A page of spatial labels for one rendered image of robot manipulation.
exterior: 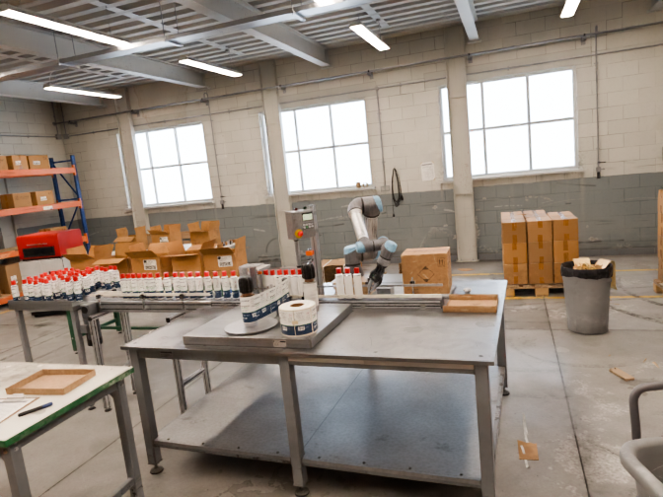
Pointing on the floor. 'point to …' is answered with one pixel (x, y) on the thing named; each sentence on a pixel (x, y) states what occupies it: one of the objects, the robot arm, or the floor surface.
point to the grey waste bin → (587, 304)
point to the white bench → (19, 437)
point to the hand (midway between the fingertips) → (370, 289)
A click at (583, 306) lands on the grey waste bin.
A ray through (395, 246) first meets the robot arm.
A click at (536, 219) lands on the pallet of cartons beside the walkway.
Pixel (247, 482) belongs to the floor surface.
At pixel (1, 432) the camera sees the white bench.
